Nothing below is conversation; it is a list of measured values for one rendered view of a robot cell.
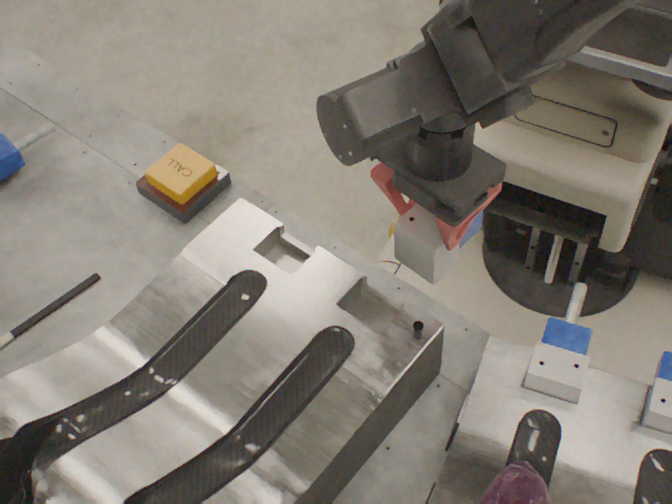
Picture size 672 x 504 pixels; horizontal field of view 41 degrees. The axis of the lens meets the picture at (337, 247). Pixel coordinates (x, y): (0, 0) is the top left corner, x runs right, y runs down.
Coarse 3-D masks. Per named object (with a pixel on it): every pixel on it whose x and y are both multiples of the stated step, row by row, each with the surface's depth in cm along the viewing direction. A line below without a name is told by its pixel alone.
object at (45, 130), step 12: (36, 132) 109; (48, 132) 110; (0, 144) 107; (12, 144) 107; (24, 144) 108; (0, 156) 106; (12, 156) 106; (0, 168) 106; (12, 168) 107; (0, 192) 108
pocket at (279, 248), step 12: (276, 228) 91; (264, 240) 90; (276, 240) 93; (288, 240) 92; (264, 252) 92; (276, 252) 92; (288, 252) 92; (300, 252) 92; (312, 252) 91; (276, 264) 91; (288, 264) 91; (300, 264) 91
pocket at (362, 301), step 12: (360, 288) 88; (372, 288) 88; (348, 300) 87; (360, 300) 88; (372, 300) 88; (384, 300) 87; (348, 312) 88; (360, 312) 87; (372, 312) 87; (384, 312) 87; (396, 312) 86; (372, 324) 87; (384, 324) 86
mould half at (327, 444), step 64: (192, 256) 89; (256, 256) 89; (320, 256) 88; (128, 320) 86; (256, 320) 85; (320, 320) 84; (0, 384) 77; (64, 384) 78; (192, 384) 81; (256, 384) 81; (384, 384) 79; (128, 448) 74; (192, 448) 76; (320, 448) 77
